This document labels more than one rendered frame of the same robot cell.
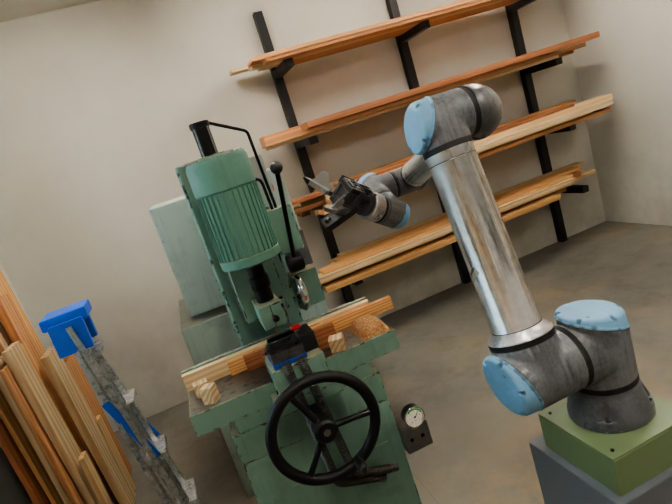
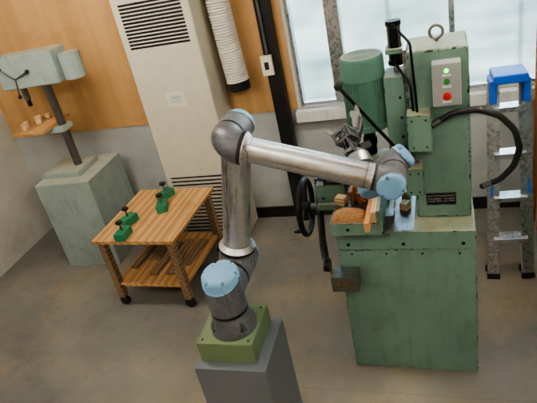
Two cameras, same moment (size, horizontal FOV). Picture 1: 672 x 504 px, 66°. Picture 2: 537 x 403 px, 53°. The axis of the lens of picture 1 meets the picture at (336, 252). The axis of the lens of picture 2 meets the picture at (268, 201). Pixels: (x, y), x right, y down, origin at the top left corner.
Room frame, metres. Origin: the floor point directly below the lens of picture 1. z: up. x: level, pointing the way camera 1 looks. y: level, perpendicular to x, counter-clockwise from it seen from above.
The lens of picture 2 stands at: (2.29, -1.77, 2.07)
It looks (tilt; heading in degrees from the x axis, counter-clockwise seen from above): 28 degrees down; 125
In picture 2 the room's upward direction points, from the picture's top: 13 degrees counter-clockwise
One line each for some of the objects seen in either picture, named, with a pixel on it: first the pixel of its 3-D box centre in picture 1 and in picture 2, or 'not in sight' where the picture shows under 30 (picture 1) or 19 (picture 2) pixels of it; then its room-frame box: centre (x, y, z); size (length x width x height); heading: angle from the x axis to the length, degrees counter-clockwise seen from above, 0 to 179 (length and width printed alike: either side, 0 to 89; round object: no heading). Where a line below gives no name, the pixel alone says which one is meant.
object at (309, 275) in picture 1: (306, 285); (415, 177); (1.70, 0.13, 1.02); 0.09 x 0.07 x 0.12; 104
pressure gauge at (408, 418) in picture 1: (413, 417); (328, 266); (1.34, -0.06, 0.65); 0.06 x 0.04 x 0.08; 104
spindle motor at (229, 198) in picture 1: (234, 210); (364, 91); (1.48, 0.24, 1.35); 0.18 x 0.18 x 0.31
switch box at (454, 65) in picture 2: (258, 179); (446, 82); (1.82, 0.18, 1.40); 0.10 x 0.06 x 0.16; 14
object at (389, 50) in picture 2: (208, 150); (395, 41); (1.61, 0.27, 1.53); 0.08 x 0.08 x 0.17; 14
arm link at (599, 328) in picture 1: (592, 341); (224, 287); (1.11, -0.51, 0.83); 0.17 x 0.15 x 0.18; 104
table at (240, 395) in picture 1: (296, 373); (352, 193); (1.38, 0.21, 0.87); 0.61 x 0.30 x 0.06; 104
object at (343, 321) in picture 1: (313, 333); (373, 194); (1.50, 0.14, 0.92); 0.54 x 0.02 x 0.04; 104
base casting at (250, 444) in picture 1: (291, 380); (406, 213); (1.60, 0.27, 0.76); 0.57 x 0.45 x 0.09; 14
